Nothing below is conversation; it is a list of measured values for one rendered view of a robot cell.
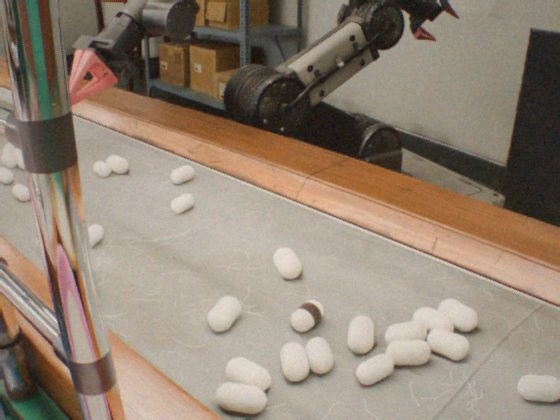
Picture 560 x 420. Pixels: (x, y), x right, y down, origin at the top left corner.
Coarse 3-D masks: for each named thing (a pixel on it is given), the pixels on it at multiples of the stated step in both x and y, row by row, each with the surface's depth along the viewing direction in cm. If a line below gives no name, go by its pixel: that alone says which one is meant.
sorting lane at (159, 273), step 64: (0, 192) 70; (128, 192) 70; (192, 192) 70; (256, 192) 70; (128, 256) 56; (192, 256) 56; (256, 256) 56; (320, 256) 57; (384, 256) 57; (128, 320) 47; (192, 320) 47; (256, 320) 47; (384, 320) 47; (512, 320) 47; (192, 384) 40; (320, 384) 40; (384, 384) 40; (448, 384) 40; (512, 384) 40
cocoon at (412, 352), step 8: (392, 344) 42; (400, 344) 41; (408, 344) 41; (416, 344) 41; (424, 344) 41; (392, 352) 41; (400, 352) 41; (408, 352) 41; (416, 352) 41; (424, 352) 41; (400, 360) 41; (408, 360) 41; (416, 360) 41; (424, 360) 41
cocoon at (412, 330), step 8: (416, 320) 44; (392, 328) 43; (400, 328) 43; (408, 328) 43; (416, 328) 43; (424, 328) 43; (392, 336) 43; (400, 336) 43; (408, 336) 43; (416, 336) 43; (424, 336) 43
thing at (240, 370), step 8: (232, 360) 40; (240, 360) 40; (248, 360) 40; (232, 368) 39; (240, 368) 39; (248, 368) 39; (256, 368) 39; (264, 368) 39; (232, 376) 39; (240, 376) 39; (248, 376) 38; (256, 376) 38; (264, 376) 39; (248, 384) 38; (256, 384) 38; (264, 384) 38
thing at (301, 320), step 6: (312, 300) 47; (318, 306) 46; (300, 312) 45; (306, 312) 45; (294, 318) 45; (300, 318) 45; (306, 318) 45; (312, 318) 45; (294, 324) 45; (300, 324) 45; (306, 324) 45; (312, 324) 45; (300, 330) 45; (306, 330) 45
